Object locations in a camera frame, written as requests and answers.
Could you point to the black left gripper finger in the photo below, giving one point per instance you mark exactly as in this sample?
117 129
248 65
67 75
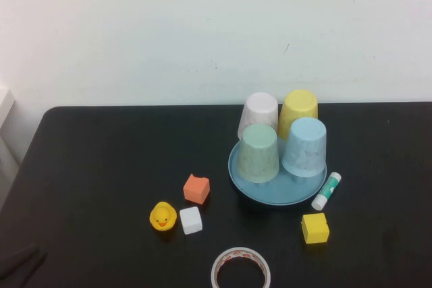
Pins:
20 257
30 269

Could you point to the blue plastic cup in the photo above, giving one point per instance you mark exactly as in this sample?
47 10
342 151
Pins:
303 146

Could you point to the green plastic cup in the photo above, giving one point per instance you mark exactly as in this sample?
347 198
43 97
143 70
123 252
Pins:
258 153

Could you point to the blue round cup stand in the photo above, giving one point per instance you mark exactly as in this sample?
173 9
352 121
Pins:
280 193

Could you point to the pale pink plastic cup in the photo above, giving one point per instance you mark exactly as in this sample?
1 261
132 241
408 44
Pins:
258 109

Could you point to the yellow plastic cup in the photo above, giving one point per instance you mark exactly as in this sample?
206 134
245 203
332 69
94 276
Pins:
298 109

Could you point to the yellow rubber duck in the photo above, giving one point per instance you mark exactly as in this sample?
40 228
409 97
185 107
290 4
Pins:
162 215

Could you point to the white foam cube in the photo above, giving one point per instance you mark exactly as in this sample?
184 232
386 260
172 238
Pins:
190 220

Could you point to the orange foam cube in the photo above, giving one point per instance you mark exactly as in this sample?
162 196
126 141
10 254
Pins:
195 190

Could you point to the clear tape roll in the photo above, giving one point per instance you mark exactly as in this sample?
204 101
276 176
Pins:
241 251

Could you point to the yellow foam cube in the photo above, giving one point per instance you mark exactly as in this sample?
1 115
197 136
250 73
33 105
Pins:
315 229

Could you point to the green white glue stick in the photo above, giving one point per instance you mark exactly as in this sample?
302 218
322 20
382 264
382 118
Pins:
326 191

